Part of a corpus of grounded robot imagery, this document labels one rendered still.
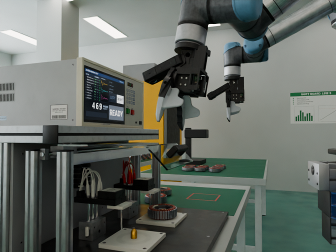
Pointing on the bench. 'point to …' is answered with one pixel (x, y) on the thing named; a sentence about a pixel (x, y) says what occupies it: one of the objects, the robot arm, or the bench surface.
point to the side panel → (4, 195)
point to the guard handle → (177, 150)
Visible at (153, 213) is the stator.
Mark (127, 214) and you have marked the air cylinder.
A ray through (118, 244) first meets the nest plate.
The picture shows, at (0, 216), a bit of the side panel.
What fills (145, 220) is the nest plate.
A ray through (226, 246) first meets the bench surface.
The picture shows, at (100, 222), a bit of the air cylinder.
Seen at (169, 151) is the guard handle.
